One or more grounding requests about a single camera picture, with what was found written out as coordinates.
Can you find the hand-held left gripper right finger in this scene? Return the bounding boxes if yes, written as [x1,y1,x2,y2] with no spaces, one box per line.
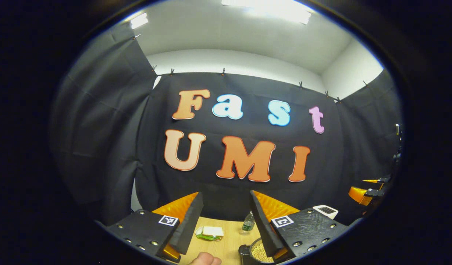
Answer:
[249,190,349,264]

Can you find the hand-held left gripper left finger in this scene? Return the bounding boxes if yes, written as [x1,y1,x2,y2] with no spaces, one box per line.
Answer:
[106,191,204,264]

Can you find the steel pot with black handles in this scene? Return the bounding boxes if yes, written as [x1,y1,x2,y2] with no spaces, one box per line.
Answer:
[238,237,282,265]

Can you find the clear plastic water bottle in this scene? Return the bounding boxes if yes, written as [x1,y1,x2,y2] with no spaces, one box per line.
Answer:
[239,211,256,236]

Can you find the sandwich with lettuce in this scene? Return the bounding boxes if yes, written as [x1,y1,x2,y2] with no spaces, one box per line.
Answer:
[195,226,225,242]

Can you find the heap of soybeans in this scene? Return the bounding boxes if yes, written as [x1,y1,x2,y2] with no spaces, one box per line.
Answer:
[251,243,275,263]

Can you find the black backdrop cloth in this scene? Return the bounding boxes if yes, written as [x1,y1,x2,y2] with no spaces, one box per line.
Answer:
[49,23,403,227]

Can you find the row of small cloth clips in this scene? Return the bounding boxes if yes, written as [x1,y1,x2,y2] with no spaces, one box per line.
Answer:
[134,34,369,103]

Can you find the large ceiling light panel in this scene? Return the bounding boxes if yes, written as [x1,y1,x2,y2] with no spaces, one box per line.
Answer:
[221,0,312,25]

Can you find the small ceiling light panel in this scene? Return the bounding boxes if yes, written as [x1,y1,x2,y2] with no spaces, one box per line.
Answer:
[129,13,149,29]

